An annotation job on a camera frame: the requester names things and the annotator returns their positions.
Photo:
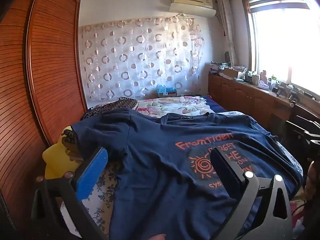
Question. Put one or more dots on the small cardboard box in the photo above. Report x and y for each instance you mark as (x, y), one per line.
(168, 95)

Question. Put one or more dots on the navy blue blanket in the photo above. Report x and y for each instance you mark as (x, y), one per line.
(215, 103)

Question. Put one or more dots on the green-capped bottle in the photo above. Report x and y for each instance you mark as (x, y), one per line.
(273, 83)

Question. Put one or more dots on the pink figure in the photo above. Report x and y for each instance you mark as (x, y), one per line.
(263, 81)

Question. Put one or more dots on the yellow plush toy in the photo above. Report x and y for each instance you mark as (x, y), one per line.
(55, 160)

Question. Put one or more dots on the wall air conditioner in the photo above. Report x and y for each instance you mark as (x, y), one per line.
(192, 5)

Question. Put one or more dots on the grey handheld device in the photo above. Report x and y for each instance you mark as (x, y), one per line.
(281, 90)
(293, 93)

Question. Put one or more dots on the round dark mirror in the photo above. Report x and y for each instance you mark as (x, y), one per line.
(227, 56)

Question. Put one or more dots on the white window curtain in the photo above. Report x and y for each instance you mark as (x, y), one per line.
(226, 30)

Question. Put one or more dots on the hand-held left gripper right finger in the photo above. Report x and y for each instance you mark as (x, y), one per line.
(225, 170)

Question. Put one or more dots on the blue floral sheet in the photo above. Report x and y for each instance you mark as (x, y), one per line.
(100, 205)

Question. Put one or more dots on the navy blue t-shirt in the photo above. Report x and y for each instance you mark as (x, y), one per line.
(155, 155)

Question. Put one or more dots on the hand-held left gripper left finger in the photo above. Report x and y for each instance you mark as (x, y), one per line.
(92, 173)

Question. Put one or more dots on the mustard folded garment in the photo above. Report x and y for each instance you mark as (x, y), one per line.
(75, 154)

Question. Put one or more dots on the blue plastic bag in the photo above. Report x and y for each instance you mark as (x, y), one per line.
(165, 89)

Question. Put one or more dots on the wooden cabinet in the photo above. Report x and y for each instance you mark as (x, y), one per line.
(237, 95)

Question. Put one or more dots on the open cardboard box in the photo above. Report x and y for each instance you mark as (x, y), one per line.
(232, 73)

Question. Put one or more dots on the dark circle-patterned folded garment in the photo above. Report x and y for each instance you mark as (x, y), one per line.
(110, 106)

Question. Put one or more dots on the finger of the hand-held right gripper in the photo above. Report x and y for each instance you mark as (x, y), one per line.
(297, 130)

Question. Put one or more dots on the colourful floral quilt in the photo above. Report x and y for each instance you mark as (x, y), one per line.
(175, 107)

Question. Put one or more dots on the stack of papers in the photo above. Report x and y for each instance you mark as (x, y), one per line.
(216, 67)

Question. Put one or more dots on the wooden slatted wardrobe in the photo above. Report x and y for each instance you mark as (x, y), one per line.
(37, 80)

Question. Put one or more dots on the sheer circle-patterned curtain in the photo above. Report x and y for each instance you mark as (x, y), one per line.
(130, 60)

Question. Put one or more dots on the window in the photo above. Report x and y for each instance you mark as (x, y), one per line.
(280, 42)

